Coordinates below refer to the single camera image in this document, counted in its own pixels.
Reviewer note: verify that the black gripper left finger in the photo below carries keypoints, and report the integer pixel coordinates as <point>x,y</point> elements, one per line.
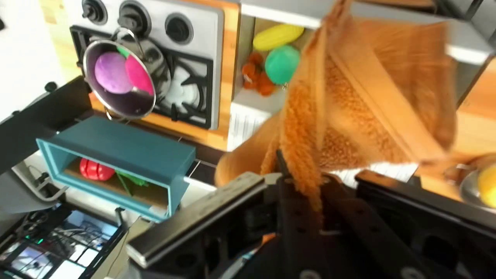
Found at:
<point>161,239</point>

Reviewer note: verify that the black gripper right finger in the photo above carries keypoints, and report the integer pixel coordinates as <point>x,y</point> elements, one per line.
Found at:
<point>432,204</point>

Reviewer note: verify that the orange towel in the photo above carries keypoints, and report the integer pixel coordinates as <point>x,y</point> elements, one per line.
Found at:
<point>366,92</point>

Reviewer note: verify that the yellow lemon in bowl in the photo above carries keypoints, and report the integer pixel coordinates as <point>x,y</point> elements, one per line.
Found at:
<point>477,185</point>

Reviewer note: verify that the right teal planter box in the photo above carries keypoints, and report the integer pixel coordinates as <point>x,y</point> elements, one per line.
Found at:
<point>157,160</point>

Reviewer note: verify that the orange plush toy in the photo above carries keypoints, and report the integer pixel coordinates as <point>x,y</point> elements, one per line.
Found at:
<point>254,77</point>

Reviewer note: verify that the green plush ball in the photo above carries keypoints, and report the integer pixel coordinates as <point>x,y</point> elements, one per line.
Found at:
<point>281,64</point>

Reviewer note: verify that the yellow toy banana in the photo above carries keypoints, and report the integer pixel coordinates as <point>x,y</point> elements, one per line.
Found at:
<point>276,36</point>

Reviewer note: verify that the pink plush toy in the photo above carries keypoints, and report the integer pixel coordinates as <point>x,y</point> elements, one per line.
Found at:
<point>138,75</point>

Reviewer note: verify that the grey toy stove top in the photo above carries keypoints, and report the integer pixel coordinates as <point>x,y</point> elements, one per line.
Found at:
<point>188,35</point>

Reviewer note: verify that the red toy in planter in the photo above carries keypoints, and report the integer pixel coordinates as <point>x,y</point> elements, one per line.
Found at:
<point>95,171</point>

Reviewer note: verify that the steel cooking pot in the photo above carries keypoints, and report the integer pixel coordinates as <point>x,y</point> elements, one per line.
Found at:
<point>135,103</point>

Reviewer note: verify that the purple plush toy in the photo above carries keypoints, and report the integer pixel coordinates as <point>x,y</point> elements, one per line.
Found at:
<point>110,73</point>

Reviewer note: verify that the laptop screen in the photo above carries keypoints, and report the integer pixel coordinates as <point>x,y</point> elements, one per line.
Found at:
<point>57,244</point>

